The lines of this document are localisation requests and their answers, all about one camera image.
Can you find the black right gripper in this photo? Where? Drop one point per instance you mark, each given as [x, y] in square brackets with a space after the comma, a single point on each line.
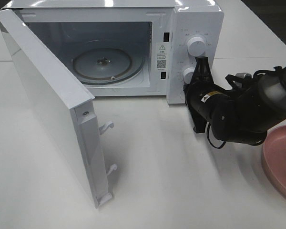
[202, 96]

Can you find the round white door release button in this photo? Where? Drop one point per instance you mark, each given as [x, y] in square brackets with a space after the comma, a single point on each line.
[182, 96]

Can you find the pink round plate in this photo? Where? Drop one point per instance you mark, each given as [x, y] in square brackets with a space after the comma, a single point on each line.
[273, 158]

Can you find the white microwave door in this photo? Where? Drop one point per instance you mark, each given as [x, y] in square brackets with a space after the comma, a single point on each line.
[62, 104]

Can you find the lower white microwave knob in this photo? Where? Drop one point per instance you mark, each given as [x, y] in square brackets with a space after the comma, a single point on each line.
[187, 75]

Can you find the white microwave knob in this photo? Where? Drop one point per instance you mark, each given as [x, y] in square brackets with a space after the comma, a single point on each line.
[196, 45]
[187, 75]

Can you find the upper white microwave knob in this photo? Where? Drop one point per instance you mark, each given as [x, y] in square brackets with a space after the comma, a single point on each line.
[196, 45]

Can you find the white microwave oven body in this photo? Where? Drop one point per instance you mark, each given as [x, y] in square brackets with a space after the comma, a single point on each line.
[157, 29]

